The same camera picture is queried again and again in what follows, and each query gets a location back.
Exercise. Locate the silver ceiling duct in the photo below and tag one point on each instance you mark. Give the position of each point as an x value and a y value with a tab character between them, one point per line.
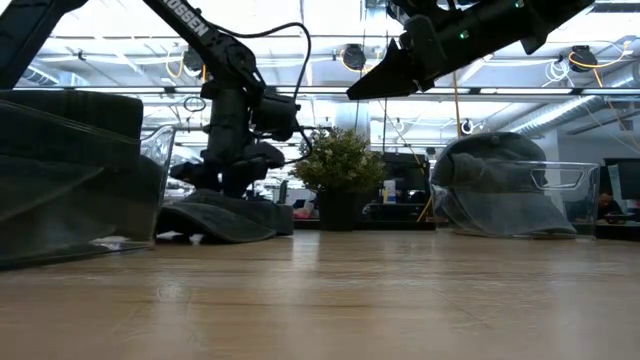
575	107

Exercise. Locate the small potted green plant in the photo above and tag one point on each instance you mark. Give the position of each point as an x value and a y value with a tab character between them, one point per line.
340	165

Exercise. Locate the grey baseball cap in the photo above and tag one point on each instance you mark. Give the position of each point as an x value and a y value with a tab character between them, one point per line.
490	150
500	215

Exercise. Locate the clear plastic bin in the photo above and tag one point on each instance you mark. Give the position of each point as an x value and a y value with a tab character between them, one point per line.
590	200
160	150

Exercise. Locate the black monitor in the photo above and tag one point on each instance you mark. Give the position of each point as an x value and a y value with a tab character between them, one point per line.
630	177

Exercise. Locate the person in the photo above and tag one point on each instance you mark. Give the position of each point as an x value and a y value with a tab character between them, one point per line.
606	202

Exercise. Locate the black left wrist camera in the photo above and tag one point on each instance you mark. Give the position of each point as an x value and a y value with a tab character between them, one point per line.
275	117

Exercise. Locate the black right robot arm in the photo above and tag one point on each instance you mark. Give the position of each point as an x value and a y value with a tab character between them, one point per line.
500	25

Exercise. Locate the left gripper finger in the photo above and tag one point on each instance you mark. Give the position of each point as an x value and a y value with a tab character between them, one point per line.
237	186

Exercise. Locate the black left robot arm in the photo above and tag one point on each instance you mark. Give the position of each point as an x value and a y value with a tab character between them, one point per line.
200	30

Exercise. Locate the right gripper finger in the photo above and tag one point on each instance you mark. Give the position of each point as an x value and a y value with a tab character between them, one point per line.
387	80

